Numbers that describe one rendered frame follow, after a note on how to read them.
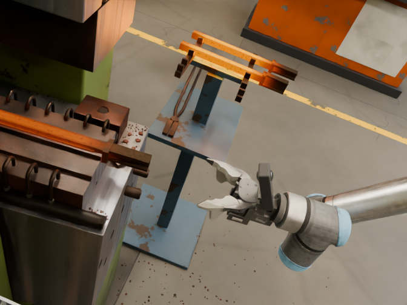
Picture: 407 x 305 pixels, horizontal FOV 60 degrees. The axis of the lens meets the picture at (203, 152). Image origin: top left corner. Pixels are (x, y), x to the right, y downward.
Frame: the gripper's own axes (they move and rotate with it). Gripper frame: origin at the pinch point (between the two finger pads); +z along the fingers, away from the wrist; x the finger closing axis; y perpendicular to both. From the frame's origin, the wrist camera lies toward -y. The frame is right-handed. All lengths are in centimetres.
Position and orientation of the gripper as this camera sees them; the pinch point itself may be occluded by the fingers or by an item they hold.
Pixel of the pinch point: (201, 178)
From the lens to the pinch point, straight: 80.6
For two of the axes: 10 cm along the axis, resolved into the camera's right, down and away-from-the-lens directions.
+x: 1.4, -6.5, 7.5
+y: -2.8, 7.0, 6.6
